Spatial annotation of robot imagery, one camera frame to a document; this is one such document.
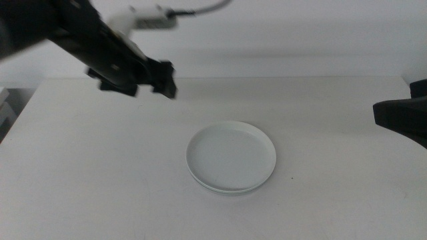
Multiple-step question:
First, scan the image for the white shallow bowl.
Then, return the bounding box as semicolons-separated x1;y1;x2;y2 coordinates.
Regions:
185;120;277;193

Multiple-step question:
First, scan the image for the pale green shallow bowl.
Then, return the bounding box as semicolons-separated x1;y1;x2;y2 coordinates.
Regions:
189;171;274;196

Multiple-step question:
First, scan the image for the grey camera cable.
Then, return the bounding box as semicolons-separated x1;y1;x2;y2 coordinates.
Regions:
166;0;234;18

